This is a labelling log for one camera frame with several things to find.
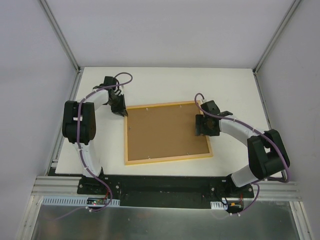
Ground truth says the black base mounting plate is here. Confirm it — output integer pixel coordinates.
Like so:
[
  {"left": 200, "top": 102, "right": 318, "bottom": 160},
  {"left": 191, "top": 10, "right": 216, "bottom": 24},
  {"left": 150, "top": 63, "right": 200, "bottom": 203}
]
[{"left": 77, "top": 174, "right": 254, "bottom": 209}]

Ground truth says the shiny metal sheet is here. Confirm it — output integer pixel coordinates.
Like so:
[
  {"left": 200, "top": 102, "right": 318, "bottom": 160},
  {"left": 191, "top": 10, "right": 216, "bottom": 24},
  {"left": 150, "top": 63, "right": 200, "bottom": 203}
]
[{"left": 32, "top": 201, "right": 299, "bottom": 240}]

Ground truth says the brown cardboard backing board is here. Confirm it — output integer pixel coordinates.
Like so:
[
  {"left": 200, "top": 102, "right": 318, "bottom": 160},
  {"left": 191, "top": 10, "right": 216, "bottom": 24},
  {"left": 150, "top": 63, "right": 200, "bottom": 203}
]
[{"left": 126, "top": 102, "right": 210, "bottom": 162}]

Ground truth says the aluminium corner post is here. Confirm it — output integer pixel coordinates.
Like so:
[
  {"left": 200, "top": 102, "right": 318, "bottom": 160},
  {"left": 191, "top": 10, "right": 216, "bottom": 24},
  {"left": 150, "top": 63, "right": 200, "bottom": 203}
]
[
  {"left": 252, "top": 0, "right": 303, "bottom": 76},
  {"left": 38, "top": 0, "right": 81, "bottom": 73}
]

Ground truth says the yellow photo frame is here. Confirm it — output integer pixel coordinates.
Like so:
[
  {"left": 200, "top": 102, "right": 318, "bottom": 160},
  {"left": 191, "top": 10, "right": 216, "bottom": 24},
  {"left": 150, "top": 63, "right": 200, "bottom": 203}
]
[{"left": 123, "top": 100, "right": 215, "bottom": 166}]

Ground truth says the left aluminium corner post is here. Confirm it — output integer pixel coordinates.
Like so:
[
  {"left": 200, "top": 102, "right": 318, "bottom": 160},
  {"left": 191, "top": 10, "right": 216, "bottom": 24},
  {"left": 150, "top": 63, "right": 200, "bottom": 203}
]
[{"left": 38, "top": 0, "right": 81, "bottom": 73}]

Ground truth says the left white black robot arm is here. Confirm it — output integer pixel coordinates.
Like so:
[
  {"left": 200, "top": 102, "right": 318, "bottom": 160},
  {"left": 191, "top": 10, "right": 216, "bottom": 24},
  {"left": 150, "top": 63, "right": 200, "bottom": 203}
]
[{"left": 61, "top": 72, "right": 133, "bottom": 195}]

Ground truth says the white slotted cable duct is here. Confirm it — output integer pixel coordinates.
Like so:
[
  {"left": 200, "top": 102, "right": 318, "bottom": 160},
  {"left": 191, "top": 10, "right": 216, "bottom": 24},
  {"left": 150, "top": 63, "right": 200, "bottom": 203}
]
[
  {"left": 210, "top": 201, "right": 228, "bottom": 211},
  {"left": 42, "top": 196, "right": 120, "bottom": 208}
]

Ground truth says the left white slotted cable duct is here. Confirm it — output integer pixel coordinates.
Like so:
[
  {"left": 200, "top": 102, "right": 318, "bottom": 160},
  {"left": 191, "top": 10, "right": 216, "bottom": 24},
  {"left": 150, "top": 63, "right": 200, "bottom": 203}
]
[{"left": 42, "top": 196, "right": 120, "bottom": 208}]

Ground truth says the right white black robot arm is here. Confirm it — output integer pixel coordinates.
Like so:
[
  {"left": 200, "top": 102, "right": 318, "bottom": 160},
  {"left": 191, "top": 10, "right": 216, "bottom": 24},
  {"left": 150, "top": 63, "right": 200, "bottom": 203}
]
[{"left": 195, "top": 100, "right": 290, "bottom": 198}]

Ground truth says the right white slotted cable duct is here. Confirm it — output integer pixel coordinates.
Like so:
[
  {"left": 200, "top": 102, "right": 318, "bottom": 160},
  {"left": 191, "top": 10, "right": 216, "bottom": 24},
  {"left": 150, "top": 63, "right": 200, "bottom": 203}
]
[{"left": 210, "top": 201, "right": 228, "bottom": 211}]

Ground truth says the right aluminium corner post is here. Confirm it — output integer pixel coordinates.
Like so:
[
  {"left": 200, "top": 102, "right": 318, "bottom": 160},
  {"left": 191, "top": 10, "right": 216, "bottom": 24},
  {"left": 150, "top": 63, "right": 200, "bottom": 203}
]
[{"left": 252, "top": 0, "right": 303, "bottom": 76}]

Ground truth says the aluminium front rail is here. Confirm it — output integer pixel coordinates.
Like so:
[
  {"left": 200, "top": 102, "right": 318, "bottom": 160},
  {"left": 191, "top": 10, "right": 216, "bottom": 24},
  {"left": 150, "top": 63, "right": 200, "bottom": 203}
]
[{"left": 31, "top": 176, "right": 303, "bottom": 202}]

